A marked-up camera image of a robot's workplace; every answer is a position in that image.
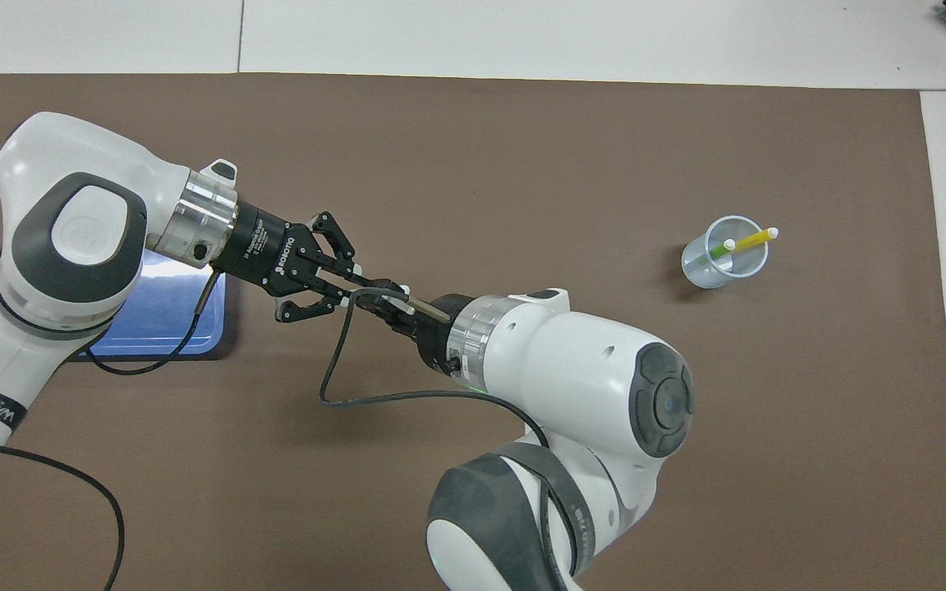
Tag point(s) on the translucent plastic cup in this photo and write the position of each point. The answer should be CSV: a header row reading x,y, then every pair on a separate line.
x,y
711,275

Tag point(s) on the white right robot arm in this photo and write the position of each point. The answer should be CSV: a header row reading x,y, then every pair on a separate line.
x,y
588,361

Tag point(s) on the brown table mat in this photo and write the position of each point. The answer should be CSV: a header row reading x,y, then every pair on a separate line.
x,y
769,451

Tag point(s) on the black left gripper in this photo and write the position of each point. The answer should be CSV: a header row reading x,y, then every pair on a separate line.
x,y
264,246

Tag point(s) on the green highlighter pen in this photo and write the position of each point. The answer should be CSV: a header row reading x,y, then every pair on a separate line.
x,y
723,247

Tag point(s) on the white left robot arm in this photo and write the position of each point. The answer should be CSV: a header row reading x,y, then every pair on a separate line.
x,y
38,144

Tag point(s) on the yellow highlighter pen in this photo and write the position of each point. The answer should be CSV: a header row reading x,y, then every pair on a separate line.
x,y
756,238

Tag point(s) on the blue plastic tray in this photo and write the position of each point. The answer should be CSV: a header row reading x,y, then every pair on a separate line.
x,y
169,316

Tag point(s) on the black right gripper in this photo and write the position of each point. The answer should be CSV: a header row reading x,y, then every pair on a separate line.
x,y
440,336

